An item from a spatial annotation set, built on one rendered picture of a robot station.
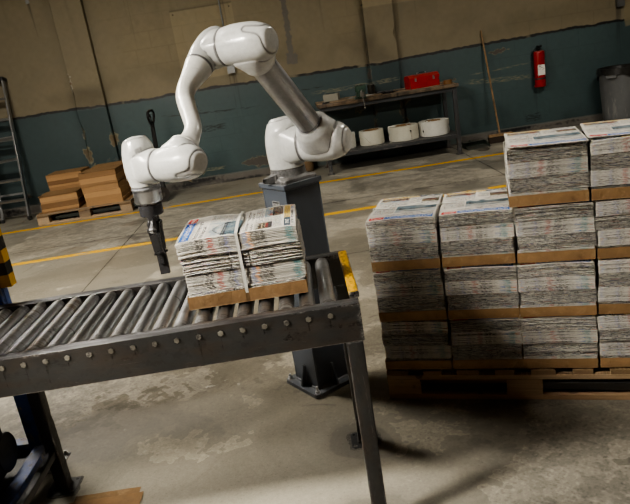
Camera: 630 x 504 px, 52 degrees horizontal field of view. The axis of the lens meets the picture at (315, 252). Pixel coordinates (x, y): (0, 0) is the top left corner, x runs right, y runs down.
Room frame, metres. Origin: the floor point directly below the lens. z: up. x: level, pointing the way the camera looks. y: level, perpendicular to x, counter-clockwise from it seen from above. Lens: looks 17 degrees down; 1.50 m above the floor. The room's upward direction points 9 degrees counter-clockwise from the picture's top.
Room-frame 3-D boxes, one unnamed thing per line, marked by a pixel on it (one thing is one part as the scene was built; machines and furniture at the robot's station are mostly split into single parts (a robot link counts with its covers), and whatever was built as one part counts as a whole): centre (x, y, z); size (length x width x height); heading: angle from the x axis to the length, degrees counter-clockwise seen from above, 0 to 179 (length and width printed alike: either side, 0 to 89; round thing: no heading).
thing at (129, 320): (2.03, 0.63, 0.77); 0.47 x 0.05 x 0.05; 0
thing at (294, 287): (2.03, 0.12, 0.83); 0.29 x 0.16 x 0.04; 179
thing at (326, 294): (2.02, -0.02, 0.77); 0.47 x 0.05 x 0.05; 0
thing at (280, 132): (2.83, 0.05, 1.17); 0.18 x 0.16 x 0.22; 59
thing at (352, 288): (2.01, -0.10, 0.81); 0.43 x 0.03 x 0.02; 0
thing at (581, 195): (2.51, -0.95, 0.86); 0.38 x 0.29 x 0.04; 163
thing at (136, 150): (2.03, 0.48, 1.27); 0.13 x 0.11 x 0.16; 59
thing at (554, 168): (2.52, -0.95, 0.95); 0.38 x 0.29 x 0.23; 163
